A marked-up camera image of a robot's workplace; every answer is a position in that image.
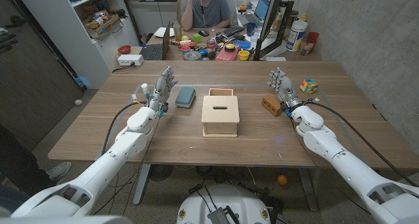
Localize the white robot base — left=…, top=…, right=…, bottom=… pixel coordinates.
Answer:
left=176, top=183, right=272, bottom=224

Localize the grey table leg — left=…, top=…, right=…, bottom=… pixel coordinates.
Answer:
left=132, top=164, right=151, bottom=206
left=297, top=167, right=319, bottom=212

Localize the black monitor with stand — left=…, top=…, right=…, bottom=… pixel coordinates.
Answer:
left=253, top=0, right=295, bottom=62

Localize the teal sponge block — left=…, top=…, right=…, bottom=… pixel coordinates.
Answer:
left=174, top=86, right=196, bottom=109

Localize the black laptop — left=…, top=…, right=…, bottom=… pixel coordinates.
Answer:
left=139, top=20, right=171, bottom=62

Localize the grey finned module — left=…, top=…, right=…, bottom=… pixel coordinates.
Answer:
left=207, top=208, right=232, bottom=224

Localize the white shelf unit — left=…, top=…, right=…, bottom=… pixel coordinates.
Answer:
left=12, top=0, right=140, bottom=90

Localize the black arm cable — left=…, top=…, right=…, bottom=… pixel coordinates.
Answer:
left=100, top=101, right=149, bottom=157
left=303, top=100, right=419, bottom=188

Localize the brown brick-shaped sponge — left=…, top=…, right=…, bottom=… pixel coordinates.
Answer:
left=261, top=94, right=283, bottom=117

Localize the wooden drawer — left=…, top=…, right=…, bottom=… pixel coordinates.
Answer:
left=208, top=88, right=234, bottom=97

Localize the dark trouser leg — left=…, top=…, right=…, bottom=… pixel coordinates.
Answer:
left=0, top=124, right=56, bottom=198

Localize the laptop with blue screen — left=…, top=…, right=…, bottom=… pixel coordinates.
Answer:
left=237, top=0, right=271, bottom=26

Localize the clear bottle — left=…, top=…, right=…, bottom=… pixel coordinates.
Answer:
left=172, top=19, right=183, bottom=41

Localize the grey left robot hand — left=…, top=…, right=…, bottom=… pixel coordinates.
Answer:
left=147, top=65, right=179, bottom=112

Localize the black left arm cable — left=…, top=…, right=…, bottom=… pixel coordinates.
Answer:
left=100, top=101, right=149, bottom=157

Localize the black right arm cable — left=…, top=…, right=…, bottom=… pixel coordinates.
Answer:
left=303, top=100, right=419, bottom=188

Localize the Rubik's cube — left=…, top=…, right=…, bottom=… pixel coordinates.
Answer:
left=299, top=78, right=319, bottom=95

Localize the person in grey shirt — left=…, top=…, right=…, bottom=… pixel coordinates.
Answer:
left=180, top=0, right=232, bottom=31

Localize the wooden box with slot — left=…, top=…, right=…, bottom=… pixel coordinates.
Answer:
left=200, top=95, right=241, bottom=138

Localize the black round fan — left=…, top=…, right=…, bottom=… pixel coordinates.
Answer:
left=149, top=164, right=174, bottom=182

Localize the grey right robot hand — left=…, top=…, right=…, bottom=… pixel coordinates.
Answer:
left=267, top=67, right=304, bottom=110

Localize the white power strip box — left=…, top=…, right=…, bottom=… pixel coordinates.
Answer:
left=117, top=54, right=145, bottom=67

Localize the grey white sneaker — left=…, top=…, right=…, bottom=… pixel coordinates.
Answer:
left=45, top=161, right=72, bottom=181

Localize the pink box with yellow button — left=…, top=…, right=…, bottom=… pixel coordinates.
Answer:
left=215, top=43, right=241, bottom=62

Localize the black keyboard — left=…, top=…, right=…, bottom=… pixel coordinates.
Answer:
left=222, top=25, right=246, bottom=37

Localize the clear drinking glass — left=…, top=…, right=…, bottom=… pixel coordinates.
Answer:
left=299, top=39, right=315, bottom=57

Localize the white canister with label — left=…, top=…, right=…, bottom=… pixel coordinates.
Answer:
left=285, top=20, right=308, bottom=52

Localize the cardboard box with items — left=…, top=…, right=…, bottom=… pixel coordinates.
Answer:
left=83, top=14, right=122, bottom=40

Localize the white paper sheet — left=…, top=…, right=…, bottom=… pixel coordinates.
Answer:
left=153, top=27, right=175, bottom=39

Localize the white robot torso edge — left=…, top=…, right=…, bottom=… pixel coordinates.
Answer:
left=0, top=215, right=134, bottom=224

